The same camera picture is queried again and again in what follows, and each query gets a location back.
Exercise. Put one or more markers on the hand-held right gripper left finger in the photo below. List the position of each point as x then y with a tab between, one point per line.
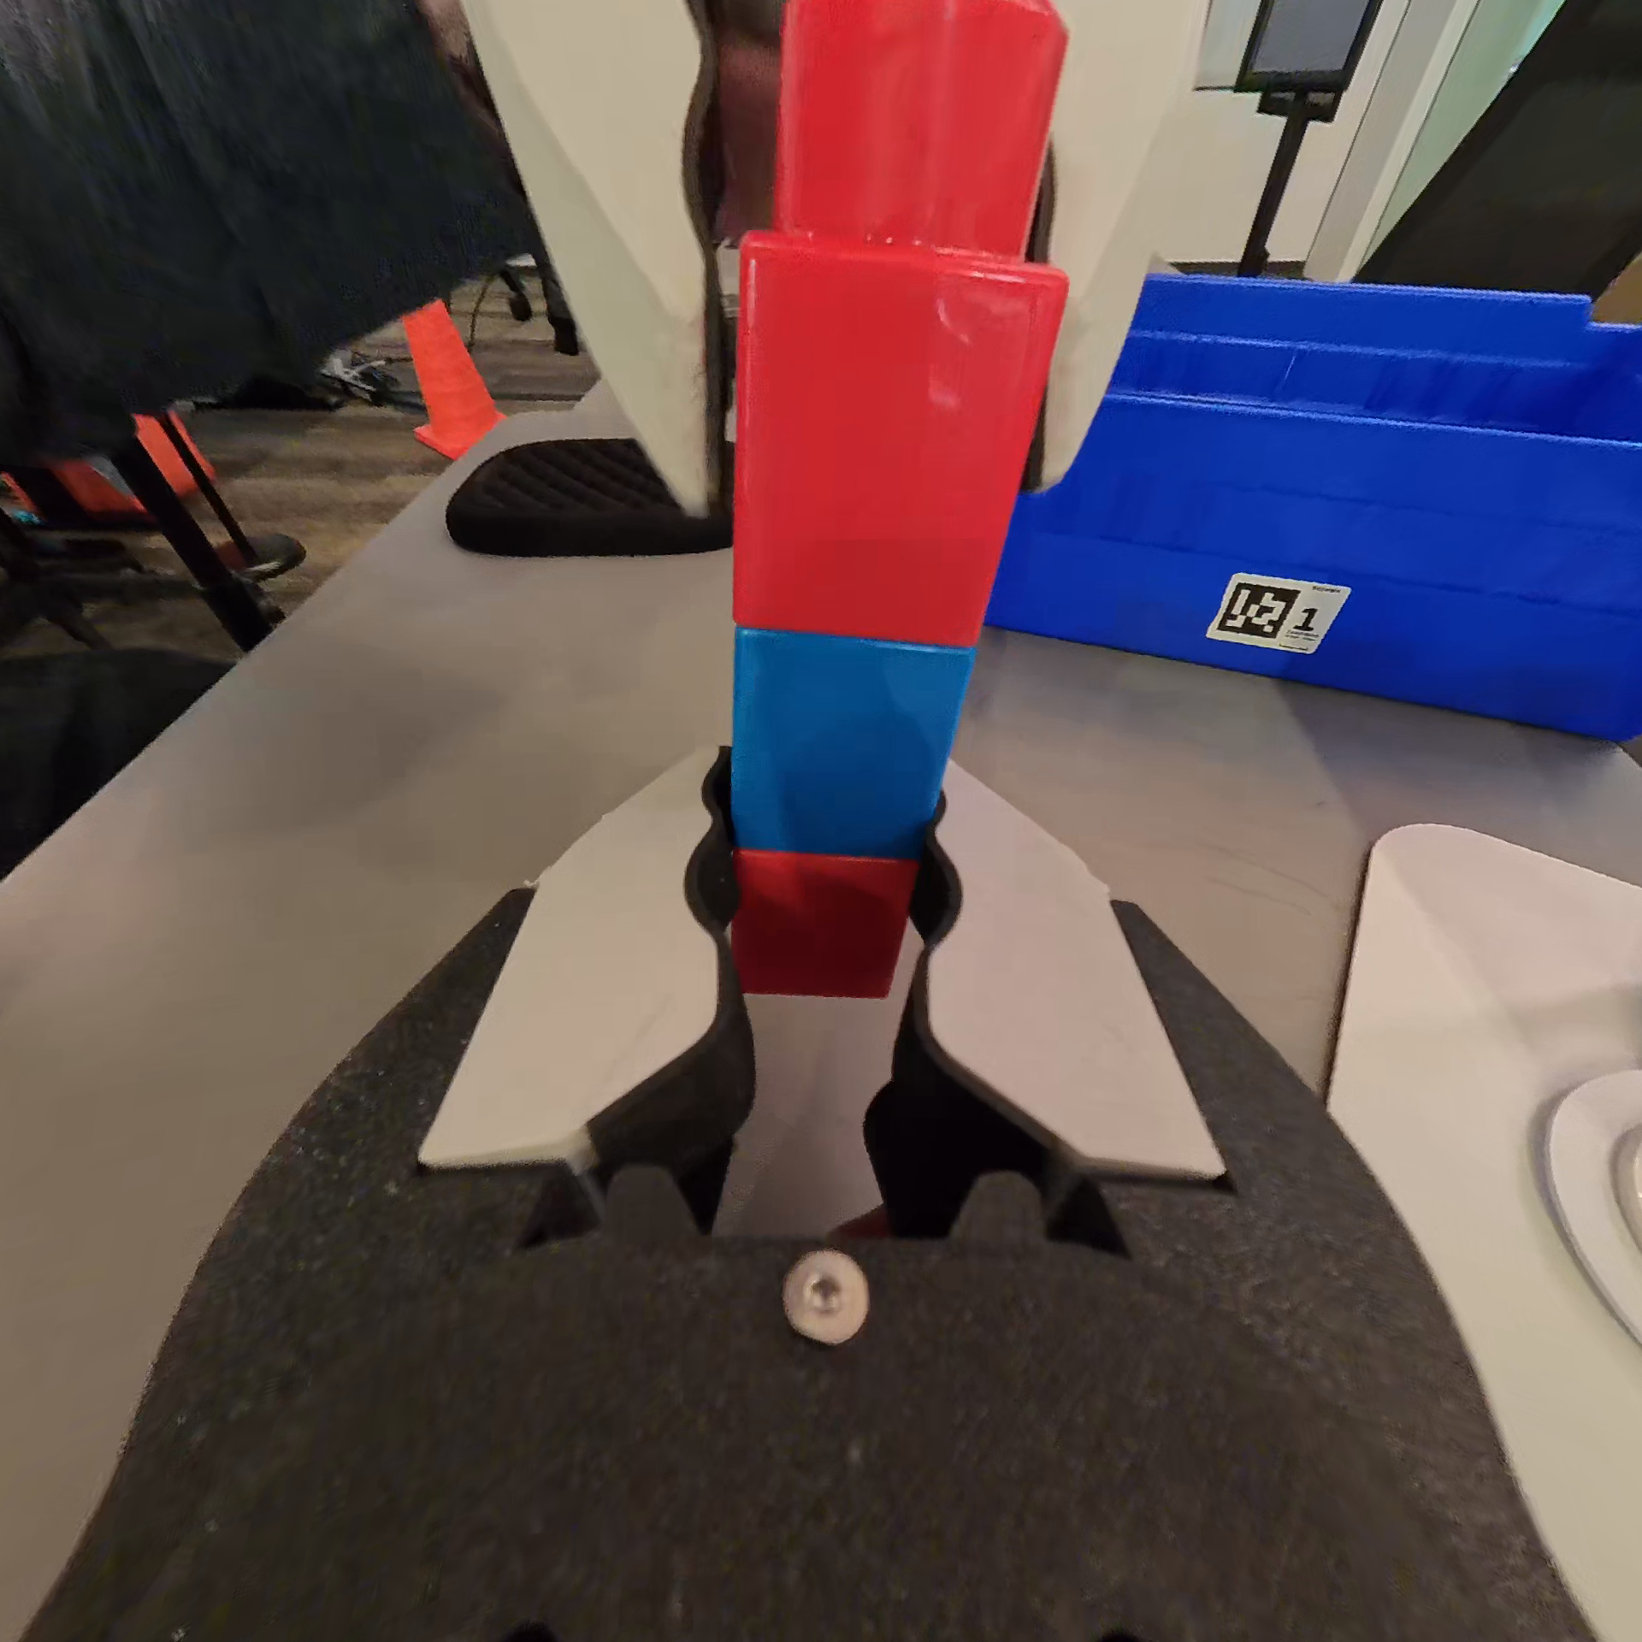
577	1002

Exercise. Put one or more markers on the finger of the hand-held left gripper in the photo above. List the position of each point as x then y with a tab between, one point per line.
1128	155
603	193

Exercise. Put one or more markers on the office chair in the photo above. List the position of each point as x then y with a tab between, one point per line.
262	558

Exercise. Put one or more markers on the grey desk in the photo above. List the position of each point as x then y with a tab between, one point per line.
321	822

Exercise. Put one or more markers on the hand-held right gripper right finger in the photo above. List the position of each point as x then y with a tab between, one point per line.
1064	1014

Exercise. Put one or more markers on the black screen on floor stand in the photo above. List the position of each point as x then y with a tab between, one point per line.
1308	38

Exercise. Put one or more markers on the black panel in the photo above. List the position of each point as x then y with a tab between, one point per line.
1513	142

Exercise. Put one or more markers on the person's left forearm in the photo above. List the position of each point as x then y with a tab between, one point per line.
192	193

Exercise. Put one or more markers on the orange traffic cone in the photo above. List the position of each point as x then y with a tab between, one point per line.
448	386

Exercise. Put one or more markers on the black wrist rest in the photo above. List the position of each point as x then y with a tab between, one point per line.
565	513

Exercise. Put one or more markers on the blue building block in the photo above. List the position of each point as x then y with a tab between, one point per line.
833	744

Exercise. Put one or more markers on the red building block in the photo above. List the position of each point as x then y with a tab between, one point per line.
821	924
898	423

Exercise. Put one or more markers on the blue plastic bin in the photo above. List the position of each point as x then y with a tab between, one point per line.
1347	513

